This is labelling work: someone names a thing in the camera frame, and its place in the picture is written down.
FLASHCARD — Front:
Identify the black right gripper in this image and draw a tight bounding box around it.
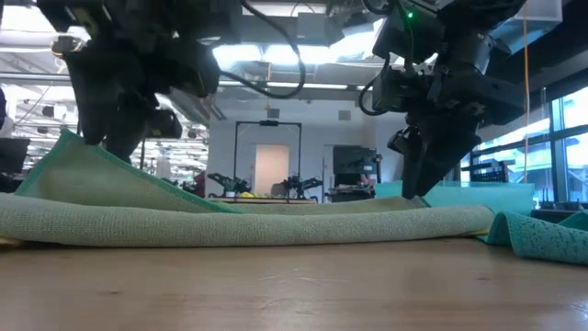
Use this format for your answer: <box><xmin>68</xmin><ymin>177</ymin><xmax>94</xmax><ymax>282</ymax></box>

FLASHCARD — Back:
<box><xmin>370</xmin><ymin>62</ymin><xmax>526</xmax><ymax>200</ymax></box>

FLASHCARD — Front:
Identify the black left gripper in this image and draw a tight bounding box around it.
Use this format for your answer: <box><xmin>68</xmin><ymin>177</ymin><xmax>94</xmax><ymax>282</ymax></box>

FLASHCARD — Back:
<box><xmin>62</xmin><ymin>27</ymin><xmax>222</xmax><ymax>165</ymax></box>

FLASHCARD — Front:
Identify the sage green microfiber towel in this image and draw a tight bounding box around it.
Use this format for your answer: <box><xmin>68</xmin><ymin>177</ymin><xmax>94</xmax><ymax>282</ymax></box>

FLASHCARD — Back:
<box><xmin>0</xmin><ymin>130</ymin><xmax>496</xmax><ymax>249</ymax></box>

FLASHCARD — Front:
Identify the teal microfiber towel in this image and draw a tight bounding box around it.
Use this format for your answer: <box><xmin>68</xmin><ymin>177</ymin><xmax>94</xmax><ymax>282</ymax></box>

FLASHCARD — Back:
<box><xmin>477</xmin><ymin>210</ymin><xmax>588</xmax><ymax>267</ymax></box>

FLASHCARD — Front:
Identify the black perforated panel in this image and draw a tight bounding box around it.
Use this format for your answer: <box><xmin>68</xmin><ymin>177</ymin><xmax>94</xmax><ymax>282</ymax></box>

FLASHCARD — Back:
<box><xmin>470</xmin><ymin>160</ymin><xmax>509</xmax><ymax>184</ymax></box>

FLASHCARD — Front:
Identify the teal translucent plastic bin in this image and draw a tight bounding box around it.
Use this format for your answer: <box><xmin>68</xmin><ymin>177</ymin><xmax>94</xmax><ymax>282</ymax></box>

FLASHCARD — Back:
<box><xmin>374</xmin><ymin>180</ymin><xmax>537</xmax><ymax>218</ymax></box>

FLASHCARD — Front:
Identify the dark monitor screen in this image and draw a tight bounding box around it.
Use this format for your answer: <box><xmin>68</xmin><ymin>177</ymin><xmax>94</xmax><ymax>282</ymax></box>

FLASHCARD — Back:
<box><xmin>0</xmin><ymin>137</ymin><xmax>31</xmax><ymax>176</ymax></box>

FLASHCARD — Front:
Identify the long ceiling light strip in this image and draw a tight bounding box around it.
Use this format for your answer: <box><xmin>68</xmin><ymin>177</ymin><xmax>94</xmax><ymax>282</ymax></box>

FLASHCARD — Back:
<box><xmin>0</xmin><ymin>72</ymin><xmax>373</xmax><ymax>92</ymax></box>

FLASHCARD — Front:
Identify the pale pink door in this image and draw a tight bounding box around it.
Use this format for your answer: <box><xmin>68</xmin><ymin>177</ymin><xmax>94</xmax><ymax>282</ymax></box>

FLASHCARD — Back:
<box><xmin>254</xmin><ymin>143</ymin><xmax>290</xmax><ymax>195</ymax></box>

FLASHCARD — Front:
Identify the background wooden table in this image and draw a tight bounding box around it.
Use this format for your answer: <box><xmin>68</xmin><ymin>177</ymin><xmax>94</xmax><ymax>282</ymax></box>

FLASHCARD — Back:
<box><xmin>209</xmin><ymin>196</ymin><xmax>319</xmax><ymax>205</ymax></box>

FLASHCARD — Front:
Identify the grey ceiling box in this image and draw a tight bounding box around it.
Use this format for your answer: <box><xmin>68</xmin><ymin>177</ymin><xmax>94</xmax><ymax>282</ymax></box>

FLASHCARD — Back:
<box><xmin>296</xmin><ymin>12</ymin><xmax>330</xmax><ymax>40</ymax></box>

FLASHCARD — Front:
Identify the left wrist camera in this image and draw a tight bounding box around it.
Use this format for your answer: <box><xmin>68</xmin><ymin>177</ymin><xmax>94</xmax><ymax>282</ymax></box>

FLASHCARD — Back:
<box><xmin>145</xmin><ymin>107</ymin><xmax>184</xmax><ymax>140</ymax></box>

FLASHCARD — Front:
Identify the ceiling cable reel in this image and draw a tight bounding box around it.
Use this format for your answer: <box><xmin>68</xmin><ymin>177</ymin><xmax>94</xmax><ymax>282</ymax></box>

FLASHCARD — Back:
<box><xmin>49</xmin><ymin>35</ymin><xmax>87</xmax><ymax>60</ymax></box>

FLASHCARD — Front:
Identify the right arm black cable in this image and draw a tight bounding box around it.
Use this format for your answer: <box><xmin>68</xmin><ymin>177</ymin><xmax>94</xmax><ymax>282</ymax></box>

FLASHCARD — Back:
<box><xmin>357</xmin><ymin>52</ymin><xmax>392</xmax><ymax>117</ymax></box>

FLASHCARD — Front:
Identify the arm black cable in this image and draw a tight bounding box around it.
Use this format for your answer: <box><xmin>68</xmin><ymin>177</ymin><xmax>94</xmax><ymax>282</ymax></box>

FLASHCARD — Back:
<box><xmin>357</xmin><ymin>52</ymin><xmax>392</xmax><ymax>117</ymax></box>
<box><xmin>219</xmin><ymin>0</ymin><xmax>308</xmax><ymax>100</ymax></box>

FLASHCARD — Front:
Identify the black gantry frame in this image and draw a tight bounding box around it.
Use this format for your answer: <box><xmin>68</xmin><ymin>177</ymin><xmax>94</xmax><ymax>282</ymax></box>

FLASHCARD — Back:
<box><xmin>233</xmin><ymin>120</ymin><xmax>303</xmax><ymax>200</ymax></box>

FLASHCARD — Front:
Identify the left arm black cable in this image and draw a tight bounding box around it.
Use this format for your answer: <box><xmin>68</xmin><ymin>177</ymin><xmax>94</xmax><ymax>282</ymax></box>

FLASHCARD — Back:
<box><xmin>219</xmin><ymin>0</ymin><xmax>308</xmax><ymax>100</ymax></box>

